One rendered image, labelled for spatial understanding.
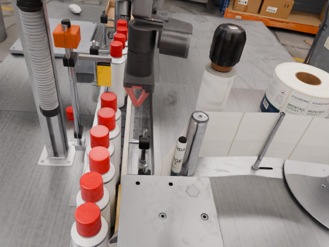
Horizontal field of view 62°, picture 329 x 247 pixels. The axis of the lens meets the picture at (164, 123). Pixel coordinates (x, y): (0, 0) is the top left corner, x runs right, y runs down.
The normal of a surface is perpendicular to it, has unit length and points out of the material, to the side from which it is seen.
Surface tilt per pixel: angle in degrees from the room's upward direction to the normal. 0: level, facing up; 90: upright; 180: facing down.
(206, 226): 0
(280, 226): 0
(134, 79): 1
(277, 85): 90
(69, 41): 90
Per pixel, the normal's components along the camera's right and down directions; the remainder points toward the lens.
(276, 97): -0.93, 0.15
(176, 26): -0.10, 0.34
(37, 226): 0.11, -0.75
